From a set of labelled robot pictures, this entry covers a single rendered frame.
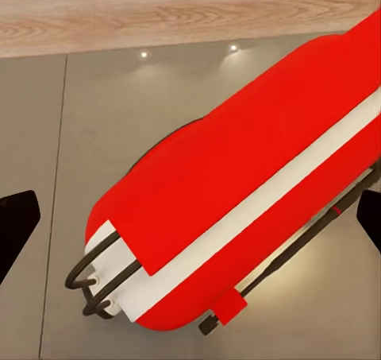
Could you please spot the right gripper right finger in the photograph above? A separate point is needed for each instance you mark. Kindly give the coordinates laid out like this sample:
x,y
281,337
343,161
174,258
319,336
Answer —
x,y
369,215

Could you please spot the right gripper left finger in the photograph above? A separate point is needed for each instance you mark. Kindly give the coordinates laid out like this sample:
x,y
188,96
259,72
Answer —
x,y
19,215

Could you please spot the radio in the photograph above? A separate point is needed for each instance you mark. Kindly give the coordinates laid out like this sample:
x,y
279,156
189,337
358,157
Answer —
x,y
208,203

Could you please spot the coffee table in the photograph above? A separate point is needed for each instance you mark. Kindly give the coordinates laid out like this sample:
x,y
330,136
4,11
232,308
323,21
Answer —
x,y
73,124

